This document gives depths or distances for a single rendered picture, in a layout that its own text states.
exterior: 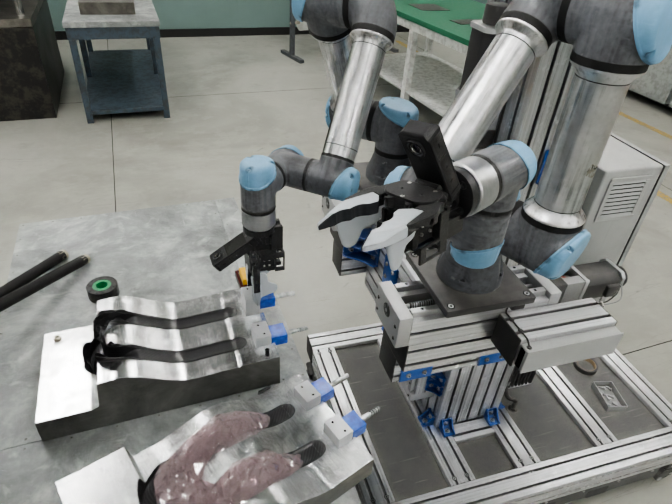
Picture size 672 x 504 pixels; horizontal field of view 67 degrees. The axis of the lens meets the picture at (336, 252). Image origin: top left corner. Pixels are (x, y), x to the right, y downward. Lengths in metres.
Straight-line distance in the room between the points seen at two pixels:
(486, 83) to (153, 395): 0.89
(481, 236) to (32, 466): 0.95
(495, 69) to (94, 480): 0.96
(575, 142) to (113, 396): 1.00
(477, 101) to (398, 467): 1.29
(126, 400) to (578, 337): 1.01
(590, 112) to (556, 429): 1.39
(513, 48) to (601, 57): 0.13
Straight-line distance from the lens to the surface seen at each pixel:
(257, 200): 1.08
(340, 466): 1.06
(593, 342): 1.33
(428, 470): 1.86
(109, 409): 1.20
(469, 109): 0.88
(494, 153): 0.74
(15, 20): 4.90
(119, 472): 1.03
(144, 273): 1.60
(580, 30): 0.93
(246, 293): 1.26
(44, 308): 1.57
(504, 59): 0.92
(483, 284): 1.17
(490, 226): 0.78
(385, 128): 1.48
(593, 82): 0.94
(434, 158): 0.60
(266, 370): 1.20
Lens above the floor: 1.76
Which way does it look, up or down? 36 degrees down
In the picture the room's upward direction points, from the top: 4 degrees clockwise
